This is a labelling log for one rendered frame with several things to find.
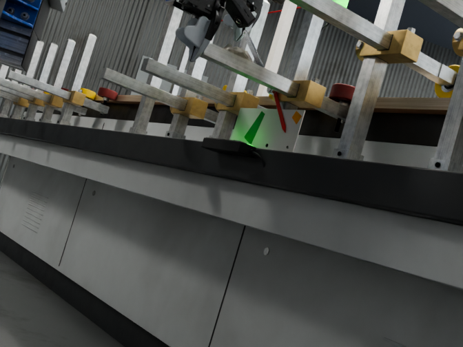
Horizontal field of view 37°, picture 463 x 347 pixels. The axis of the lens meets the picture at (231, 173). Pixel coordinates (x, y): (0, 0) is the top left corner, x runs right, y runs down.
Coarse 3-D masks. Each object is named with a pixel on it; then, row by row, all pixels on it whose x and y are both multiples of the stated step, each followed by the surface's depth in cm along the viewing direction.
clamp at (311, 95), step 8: (304, 88) 153; (312, 88) 152; (320, 88) 153; (272, 96) 163; (280, 96) 159; (296, 96) 154; (304, 96) 152; (312, 96) 152; (320, 96) 154; (296, 104) 157; (304, 104) 155; (312, 104) 153; (320, 104) 154
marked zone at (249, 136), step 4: (260, 112) 164; (260, 116) 163; (256, 120) 164; (260, 120) 163; (256, 124) 164; (252, 128) 165; (256, 128) 163; (248, 132) 166; (252, 132) 164; (248, 136) 165; (252, 136) 164; (248, 140) 165; (252, 140) 163
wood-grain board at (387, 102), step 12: (96, 96) 311; (120, 96) 289; (132, 96) 278; (264, 96) 200; (300, 108) 188; (312, 108) 183; (384, 108) 158; (396, 108) 155; (408, 108) 152; (420, 108) 149; (432, 108) 147; (444, 108) 144
